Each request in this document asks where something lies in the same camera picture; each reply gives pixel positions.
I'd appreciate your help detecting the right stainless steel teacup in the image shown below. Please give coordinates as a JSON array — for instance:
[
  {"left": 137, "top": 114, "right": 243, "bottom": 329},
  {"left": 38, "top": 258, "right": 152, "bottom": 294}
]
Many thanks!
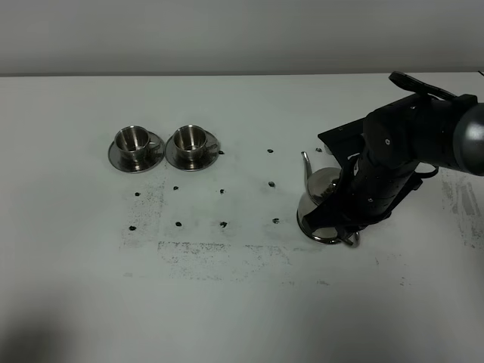
[{"left": 172, "top": 125, "right": 218, "bottom": 161}]

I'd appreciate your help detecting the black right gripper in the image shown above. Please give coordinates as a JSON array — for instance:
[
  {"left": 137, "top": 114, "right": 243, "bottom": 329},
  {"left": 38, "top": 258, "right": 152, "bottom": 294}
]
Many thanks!
[{"left": 302, "top": 71, "right": 457, "bottom": 239}]

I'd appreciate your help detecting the left stainless steel saucer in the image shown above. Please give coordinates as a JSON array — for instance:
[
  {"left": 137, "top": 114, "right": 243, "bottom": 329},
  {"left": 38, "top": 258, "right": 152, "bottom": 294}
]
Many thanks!
[{"left": 107, "top": 132, "right": 165, "bottom": 173}]

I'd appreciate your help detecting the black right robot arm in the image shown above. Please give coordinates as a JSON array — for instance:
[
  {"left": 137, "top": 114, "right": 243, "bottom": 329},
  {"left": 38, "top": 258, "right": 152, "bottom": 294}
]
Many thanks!
[{"left": 297, "top": 71, "right": 483, "bottom": 244}]

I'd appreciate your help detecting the left stainless steel teacup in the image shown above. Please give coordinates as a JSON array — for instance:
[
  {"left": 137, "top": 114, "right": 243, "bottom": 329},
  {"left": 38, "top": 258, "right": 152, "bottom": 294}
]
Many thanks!
[{"left": 114, "top": 126, "right": 161, "bottom": 160}]

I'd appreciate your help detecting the right stainless steel saucer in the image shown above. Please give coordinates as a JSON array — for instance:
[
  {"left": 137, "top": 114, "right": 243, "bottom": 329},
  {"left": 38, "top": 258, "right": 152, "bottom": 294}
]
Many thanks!
[{"left": 165, "top": 131, "right": 220, "bottom": 172}]

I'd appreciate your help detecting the stainless steel teacup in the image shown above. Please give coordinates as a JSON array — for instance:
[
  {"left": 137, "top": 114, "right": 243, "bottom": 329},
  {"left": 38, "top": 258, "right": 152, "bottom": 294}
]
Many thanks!
[
  {"left": 172, "top": 125, "right": 218, "bottom": 161},
  {"left": 114, "top": 126, "right": 161, "bottom": 160}
]

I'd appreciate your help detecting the stainless steel teapot saucer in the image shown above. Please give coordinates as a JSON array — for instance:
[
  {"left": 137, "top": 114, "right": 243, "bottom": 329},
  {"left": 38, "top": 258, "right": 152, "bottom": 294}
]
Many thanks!
[{"left": 300, "top": 225, "right": 341, "bottom": 244}]

